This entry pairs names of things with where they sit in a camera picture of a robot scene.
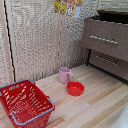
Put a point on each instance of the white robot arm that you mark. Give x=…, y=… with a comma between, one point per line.
x=124, y=120

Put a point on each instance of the small brown cabinet drawer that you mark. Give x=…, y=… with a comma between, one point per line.
x=110, y=65

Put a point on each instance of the brown drawer cabinet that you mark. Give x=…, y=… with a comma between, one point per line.
x=110, y=46

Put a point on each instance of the large brown cabinet drawer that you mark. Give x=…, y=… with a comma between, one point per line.
x=106, y=31

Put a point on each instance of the pink plastic mug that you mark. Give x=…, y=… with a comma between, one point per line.
x=63, y=75

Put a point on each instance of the red plastic bowl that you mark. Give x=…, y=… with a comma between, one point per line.
x=75, y=88

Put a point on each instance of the red plastic shopping basket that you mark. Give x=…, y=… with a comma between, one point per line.
x=26, y=106

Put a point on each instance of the colourful wall poster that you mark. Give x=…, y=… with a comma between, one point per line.
x=66, y=7

